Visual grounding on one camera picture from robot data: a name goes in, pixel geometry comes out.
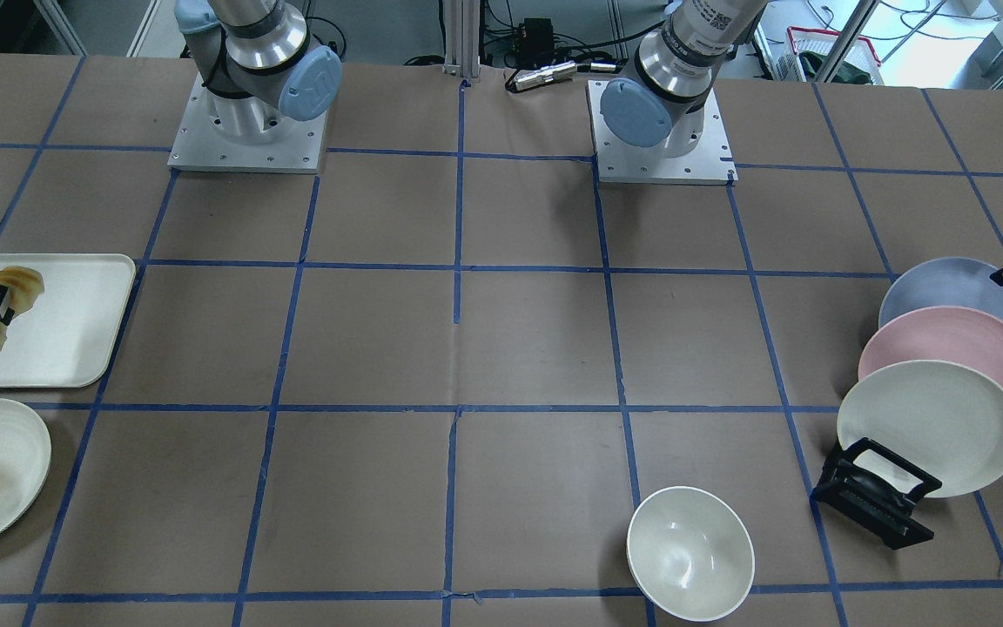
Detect red white basket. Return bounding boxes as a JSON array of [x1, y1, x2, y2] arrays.
[[771, 26, 885, 85]]

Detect pink plate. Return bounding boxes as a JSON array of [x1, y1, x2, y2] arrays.
[[858, 306, 1003, 388]]

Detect silver cylindrical connector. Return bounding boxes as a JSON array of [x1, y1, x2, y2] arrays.
[[504, 60, 622, 94]]

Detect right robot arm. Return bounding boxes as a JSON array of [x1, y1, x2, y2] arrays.
[[0, 1, 342, 263]]

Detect white bowl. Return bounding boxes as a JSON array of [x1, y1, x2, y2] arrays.
[[625, 487, 756, 622]]

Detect black plate rack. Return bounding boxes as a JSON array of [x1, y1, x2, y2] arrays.
[[811, 437, 943, 550]]

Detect aluminium frame post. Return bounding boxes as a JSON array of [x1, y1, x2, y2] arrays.
[[439, 0, 484, 84]]

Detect white rectangular tray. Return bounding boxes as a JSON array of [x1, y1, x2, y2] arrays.
[[0, 253, 136, 388]]

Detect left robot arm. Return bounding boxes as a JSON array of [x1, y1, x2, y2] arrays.
[[597, 13, 1003, 274]]

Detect blue plate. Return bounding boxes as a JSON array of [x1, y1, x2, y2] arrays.
[[877, 257, 1003, 327]]

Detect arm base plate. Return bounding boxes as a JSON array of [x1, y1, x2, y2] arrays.
[[168, 76, 329, 175], [588, 80, 737, 185]]

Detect cream plate in rack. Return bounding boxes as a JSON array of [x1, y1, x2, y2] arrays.
[[835, 360, 1003, 497]]

